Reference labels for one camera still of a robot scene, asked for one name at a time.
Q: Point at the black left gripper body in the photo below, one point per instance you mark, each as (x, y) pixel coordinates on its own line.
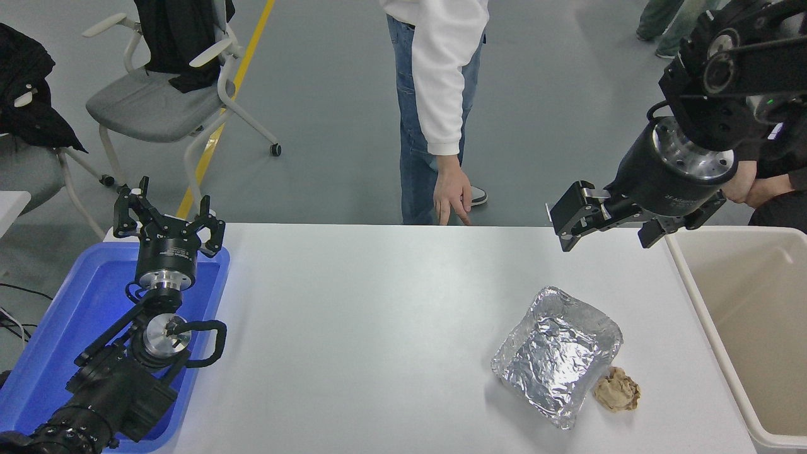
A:
(167, 249)

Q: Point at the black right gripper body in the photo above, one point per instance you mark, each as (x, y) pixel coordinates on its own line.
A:
(649, 176)

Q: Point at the silver foil plate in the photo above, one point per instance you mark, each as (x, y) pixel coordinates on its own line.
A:
(555, 359)

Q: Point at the person's forearm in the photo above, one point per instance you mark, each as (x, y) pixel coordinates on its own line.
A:
(444, 94)

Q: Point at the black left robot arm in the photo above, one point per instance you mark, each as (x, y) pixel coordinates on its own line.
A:
(113, 391)

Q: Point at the person's hand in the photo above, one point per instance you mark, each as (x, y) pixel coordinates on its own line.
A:
(741, 183)
(451, 186)
(769, 189)

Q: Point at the white chair grey seat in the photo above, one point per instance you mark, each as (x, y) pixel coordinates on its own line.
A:
(148, 113)
(28, 176)

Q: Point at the blue plastic tray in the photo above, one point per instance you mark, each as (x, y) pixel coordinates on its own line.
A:
(69, 315)

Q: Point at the large pale bin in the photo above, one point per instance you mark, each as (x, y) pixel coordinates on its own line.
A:
(756, 315)

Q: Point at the small white table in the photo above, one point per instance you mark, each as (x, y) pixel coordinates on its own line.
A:
(11, 211)

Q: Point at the person walking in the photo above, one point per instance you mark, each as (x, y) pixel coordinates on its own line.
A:
(668, 25)

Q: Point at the black jacket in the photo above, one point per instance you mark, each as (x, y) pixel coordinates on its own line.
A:
(28, 94)
(183, 44)

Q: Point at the crumpled tan paper ball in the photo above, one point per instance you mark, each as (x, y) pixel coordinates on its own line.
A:
(618, 391)

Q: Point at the person standing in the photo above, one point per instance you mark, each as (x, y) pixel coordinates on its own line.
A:
(416, 94)

